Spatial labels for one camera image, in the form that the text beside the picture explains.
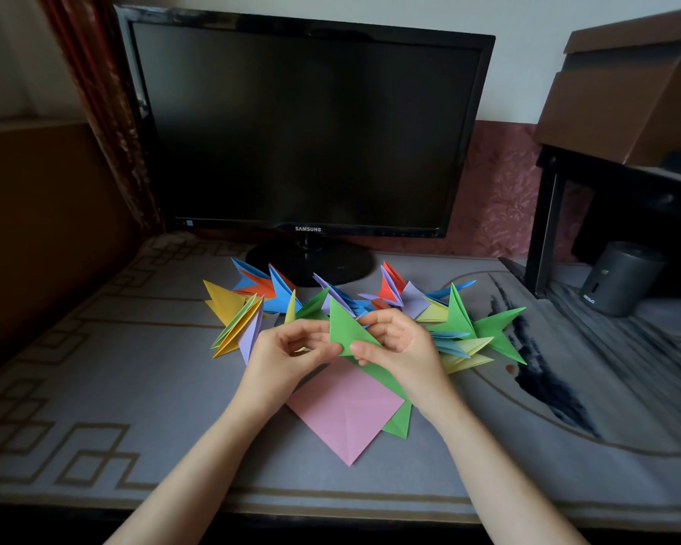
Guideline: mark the person's right hand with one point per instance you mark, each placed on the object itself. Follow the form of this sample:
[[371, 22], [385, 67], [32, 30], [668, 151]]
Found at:
[[414, 360]]

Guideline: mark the person's left hand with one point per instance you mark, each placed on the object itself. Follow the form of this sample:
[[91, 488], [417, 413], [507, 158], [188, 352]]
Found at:
[[266, 368]]

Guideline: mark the person's left thumb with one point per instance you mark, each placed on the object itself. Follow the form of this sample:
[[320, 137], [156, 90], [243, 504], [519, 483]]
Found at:
[[320, 353]]

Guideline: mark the person's right thumb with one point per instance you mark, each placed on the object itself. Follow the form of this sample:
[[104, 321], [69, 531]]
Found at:
[[366, 353]]

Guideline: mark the green paper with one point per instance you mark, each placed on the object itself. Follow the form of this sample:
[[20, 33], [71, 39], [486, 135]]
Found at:
[[345, 330]]

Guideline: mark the person's left forearm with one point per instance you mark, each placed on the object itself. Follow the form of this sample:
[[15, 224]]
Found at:
[[204, 471]]

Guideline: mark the person's right forearm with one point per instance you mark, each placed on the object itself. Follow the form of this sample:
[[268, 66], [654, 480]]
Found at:
[[493, 476]]

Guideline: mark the pink creased paper sheet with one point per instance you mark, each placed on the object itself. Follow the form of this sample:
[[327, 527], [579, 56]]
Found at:
[[343, 417]]

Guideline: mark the pile of colourful origami pieces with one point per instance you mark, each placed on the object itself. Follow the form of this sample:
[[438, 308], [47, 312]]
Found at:
[[459, 329]]

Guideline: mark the grey patterned table mat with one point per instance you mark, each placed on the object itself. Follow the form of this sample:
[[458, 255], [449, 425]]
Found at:
[[119, 391]]

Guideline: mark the black computer monitor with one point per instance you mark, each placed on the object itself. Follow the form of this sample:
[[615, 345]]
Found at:
[[306, 124]]

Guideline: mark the grey cylindrical speaker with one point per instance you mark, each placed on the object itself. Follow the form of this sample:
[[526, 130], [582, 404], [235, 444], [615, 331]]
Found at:
[[621, 280]]

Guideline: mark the red patterned curtain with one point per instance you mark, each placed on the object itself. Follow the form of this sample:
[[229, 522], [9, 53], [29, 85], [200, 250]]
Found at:
[[110, 107]]

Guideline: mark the brown cardboard box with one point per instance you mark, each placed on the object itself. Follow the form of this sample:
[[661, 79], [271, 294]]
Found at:
[[607, 102]]

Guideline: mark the black metal shelf frame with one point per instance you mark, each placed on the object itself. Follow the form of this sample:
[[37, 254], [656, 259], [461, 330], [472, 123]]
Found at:
[[542, 221]]

